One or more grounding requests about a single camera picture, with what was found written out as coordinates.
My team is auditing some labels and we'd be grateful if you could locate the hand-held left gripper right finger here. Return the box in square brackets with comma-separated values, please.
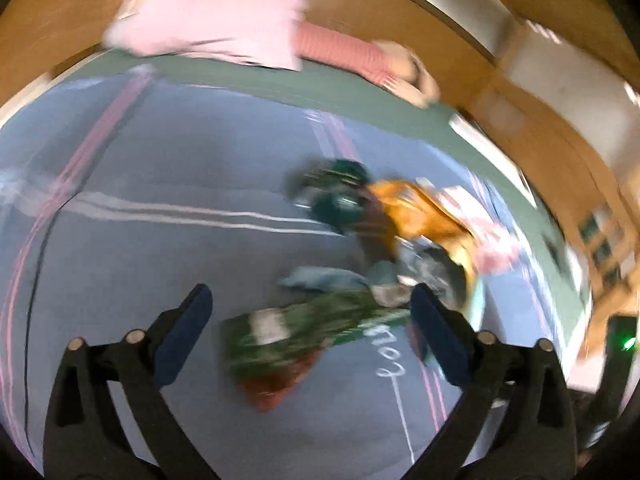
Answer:
[400, 282, 581, 480]

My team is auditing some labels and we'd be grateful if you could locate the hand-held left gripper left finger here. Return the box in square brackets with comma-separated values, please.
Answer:
[42, 283, 221, 480]

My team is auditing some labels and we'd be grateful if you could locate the green white-label snack packet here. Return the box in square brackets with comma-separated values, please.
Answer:
[220, 290, 414, 413]

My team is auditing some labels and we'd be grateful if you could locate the blue striped blanket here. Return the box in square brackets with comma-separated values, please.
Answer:
[0, 67, 576, 466]

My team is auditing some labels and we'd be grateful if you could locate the pink crumpled wrapper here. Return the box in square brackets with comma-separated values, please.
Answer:
[415, 177, 524, 277]

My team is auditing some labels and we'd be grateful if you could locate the orange foil snack packet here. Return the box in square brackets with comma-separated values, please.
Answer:
[367, 179, 481, 311]

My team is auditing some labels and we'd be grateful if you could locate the light blue plastic bag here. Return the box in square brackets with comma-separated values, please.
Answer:
[277, 260, 401, 297]

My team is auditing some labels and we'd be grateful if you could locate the dark green snack packet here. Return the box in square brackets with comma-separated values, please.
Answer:
[287, 159, 397, 252]

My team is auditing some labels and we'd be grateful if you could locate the white flat board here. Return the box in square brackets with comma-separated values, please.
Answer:
[448, 112, 539, 207]

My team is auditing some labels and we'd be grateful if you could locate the red striped plush doll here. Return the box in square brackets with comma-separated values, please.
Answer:
[295, 22, 442, 109]

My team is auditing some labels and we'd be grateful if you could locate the pink pillow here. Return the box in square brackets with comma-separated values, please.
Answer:
[102, 0, 309, 72]

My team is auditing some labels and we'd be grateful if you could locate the ribbed glass panel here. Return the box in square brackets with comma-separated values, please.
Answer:
[415, 0, 519, 57]

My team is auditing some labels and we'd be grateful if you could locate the wooden bunk bed frame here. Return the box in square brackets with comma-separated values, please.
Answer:
[0, 0, 640, 376]

